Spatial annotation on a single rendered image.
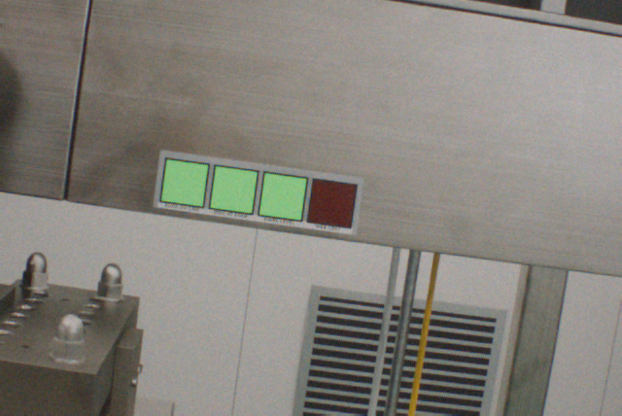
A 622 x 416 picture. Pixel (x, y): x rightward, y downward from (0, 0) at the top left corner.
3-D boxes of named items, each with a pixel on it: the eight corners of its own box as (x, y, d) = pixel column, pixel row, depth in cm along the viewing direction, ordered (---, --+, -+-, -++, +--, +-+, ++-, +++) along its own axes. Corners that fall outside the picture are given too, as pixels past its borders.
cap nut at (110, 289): (92, 298, 152) (96, 262, 151) (96, 294, 155) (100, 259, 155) (121, 303, 152) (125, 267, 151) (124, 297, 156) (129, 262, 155)
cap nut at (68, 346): (46, 360, 120) (50, 315, 120) (51, 352, 124) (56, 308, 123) (82, 365, 120) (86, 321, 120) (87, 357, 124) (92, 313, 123)
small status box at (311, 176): (152, 207, 153) (159, 150, 152) (153, 206, 153) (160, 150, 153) (356, 235, 154) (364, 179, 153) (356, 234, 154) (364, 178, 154)
